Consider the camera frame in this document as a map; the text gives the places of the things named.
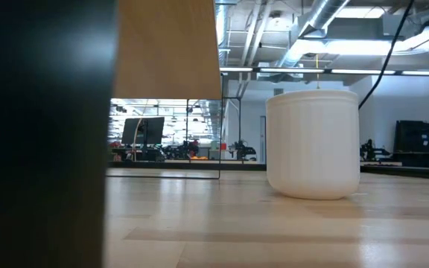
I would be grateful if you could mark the silver ventilation duct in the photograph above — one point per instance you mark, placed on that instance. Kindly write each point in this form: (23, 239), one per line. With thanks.
(322, 15)

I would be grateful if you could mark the black equipment rack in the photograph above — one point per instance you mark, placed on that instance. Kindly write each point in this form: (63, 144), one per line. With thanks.
(421, 141)

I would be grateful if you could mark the black background monitor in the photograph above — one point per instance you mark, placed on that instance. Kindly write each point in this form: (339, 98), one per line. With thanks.
(143, 130)

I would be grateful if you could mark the white ribbed mug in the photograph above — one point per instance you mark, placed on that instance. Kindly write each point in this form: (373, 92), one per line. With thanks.
(311, 149)

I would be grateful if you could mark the black background robot arm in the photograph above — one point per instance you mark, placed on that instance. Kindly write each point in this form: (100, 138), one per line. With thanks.
(371, 150)
(242, 152)

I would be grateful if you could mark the light wooden board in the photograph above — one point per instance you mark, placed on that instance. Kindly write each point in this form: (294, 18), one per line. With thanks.
(166, 48)

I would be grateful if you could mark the ceiling strip light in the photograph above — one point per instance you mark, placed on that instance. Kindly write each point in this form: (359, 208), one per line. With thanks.
(363, 71)
(426, 73)
(237, 69)

